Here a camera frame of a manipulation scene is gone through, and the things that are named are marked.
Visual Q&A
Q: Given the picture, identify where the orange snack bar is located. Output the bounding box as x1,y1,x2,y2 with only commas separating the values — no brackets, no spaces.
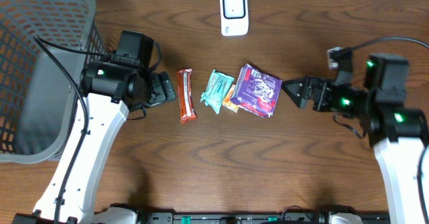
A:
176,68,197,124

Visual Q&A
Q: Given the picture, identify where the white barcode scanner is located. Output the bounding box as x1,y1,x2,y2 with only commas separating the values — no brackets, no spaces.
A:
219,0,249,36

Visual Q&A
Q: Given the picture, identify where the purple noodle packet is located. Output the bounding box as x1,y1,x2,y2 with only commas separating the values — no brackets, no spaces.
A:
231,64,282,117

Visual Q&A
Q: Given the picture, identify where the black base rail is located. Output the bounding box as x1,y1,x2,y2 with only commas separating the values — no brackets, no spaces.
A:
93,211,391,224

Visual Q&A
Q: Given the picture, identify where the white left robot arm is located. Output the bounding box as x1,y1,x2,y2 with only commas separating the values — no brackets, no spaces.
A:
13,60,175,224

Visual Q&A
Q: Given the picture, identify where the teal wet wipes pack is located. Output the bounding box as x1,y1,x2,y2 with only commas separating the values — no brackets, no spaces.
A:
200,69,235,114

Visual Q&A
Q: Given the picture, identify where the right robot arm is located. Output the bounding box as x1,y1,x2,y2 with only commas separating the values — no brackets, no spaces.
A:
282,53,428,223

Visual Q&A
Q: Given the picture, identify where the grey plastic basket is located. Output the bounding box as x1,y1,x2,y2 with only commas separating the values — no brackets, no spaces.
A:
1,0,106,164

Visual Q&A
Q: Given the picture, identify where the small orange tissue pack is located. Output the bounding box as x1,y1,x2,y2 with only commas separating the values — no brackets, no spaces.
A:
222,84,239,113

